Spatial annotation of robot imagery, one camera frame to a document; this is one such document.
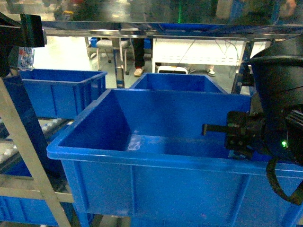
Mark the blue bin behind target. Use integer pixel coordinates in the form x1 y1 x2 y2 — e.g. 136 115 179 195
130 73 227 94

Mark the white office chair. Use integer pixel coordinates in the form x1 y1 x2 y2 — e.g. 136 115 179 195
84 37 134 75

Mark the white box device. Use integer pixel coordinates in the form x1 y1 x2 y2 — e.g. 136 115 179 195
157 66 188 74

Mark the blue bin left shelf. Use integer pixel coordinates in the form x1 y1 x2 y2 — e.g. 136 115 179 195
20 69 107 119

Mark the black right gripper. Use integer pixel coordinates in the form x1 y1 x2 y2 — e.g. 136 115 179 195
201 111 271 156

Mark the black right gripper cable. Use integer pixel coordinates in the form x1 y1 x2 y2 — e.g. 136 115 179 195
265 156 303 206

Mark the steel shelf upright post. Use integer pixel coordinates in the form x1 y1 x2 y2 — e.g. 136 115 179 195
0 74 70 227

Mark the large blue target bin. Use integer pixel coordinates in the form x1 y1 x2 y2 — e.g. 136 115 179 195
47 89 303 227

